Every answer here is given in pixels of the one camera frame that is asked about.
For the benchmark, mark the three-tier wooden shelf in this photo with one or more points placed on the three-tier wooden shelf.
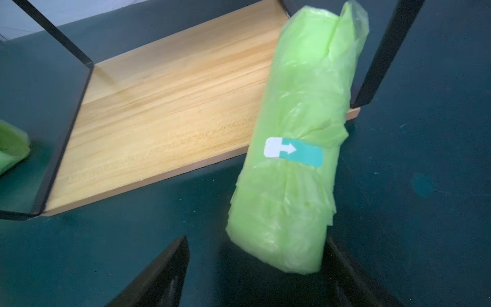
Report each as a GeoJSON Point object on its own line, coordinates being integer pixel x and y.
{"type": "Point", "coordinates": [172, 106]}

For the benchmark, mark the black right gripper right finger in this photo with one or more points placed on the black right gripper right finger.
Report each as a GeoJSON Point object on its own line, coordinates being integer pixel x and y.
{"type": "Point", "coordinates": [348, 284]}

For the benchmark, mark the green trash bag roll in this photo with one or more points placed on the green trash bag roll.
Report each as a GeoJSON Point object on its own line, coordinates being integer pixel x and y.
{"type": "Point", "coordinates": [15, 146]}
{"type": "Point", "coordinates": [283, 203]}

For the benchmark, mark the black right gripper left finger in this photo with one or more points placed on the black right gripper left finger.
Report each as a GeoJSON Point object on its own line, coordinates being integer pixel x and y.
{"type": "Point", "coordinates": [161, 283]}

